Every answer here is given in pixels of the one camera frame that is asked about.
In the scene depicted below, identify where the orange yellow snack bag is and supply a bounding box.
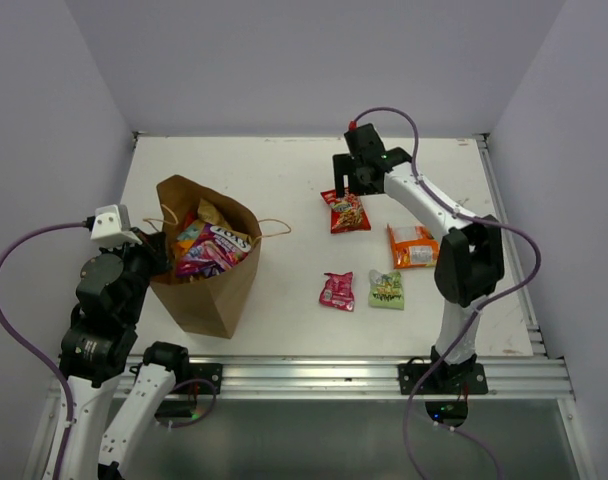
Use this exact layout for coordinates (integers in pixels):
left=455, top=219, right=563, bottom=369
left=173, top=211, right=204, bottom=257

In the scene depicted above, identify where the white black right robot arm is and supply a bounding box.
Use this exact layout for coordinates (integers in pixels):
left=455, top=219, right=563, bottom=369
left=333, top=121, right=505, bottom=393

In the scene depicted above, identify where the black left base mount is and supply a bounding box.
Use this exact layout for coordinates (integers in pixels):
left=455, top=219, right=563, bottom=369
left=153, top=363, right=224, bottom=421

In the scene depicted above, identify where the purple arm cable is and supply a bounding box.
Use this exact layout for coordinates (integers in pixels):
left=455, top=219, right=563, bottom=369
left=0, top=222, right=93, bottom=474
left=347, top=106, right=543, bottom=480

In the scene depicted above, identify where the brown paper bag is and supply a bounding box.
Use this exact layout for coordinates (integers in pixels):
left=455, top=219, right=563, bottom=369
left=151, top=175, right=266, bottom=339

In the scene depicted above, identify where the green small snack packet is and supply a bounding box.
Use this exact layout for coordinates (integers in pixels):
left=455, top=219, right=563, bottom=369
left=368, top=270, right=405, bottom=310

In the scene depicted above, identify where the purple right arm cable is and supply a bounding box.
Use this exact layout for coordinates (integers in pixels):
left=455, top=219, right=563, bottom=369
left=347, top=106, right=543, bottom=480

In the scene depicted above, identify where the orange white snack packet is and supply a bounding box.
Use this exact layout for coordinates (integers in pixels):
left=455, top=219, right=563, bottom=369
left=387, top=225, right=439, bottom=269

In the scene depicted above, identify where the purple candy packet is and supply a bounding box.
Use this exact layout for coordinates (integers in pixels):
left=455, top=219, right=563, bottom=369
left=173, top=223, right=252, bottom=278

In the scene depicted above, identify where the brown potato chips bag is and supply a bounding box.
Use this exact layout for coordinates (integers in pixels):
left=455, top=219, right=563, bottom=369
left=196, top=198, right=227, bottom=226

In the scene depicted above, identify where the pink small snack packet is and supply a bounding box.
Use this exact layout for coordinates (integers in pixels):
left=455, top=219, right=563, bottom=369
left=319, top=272, right=355, bottom=312

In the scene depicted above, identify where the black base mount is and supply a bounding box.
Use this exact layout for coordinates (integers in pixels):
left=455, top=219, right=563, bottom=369
left=153, top=363, right=224, bottom=421
left=397, top=357, right=489, bottom=427

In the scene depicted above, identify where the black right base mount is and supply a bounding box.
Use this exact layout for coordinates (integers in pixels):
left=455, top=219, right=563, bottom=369
left=397, top=357, right=489, bottom=427

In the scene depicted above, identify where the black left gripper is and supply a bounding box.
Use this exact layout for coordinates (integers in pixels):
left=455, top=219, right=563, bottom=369
left=99, top=225, right=174, bottom=323

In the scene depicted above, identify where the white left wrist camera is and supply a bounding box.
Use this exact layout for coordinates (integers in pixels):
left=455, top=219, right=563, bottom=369
left=91, top=204, right=141, bottom=249

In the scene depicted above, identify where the red snack packet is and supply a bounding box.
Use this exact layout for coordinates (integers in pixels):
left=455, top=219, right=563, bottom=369
left=320, top=190, right=371, bottom=234

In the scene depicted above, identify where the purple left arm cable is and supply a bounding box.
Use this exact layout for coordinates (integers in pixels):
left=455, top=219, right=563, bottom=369
left=0, top=222, right=93, bottom=474

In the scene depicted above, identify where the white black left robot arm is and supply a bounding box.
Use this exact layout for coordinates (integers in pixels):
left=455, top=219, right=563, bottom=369
left=43, top=204, right=221, bottom=479

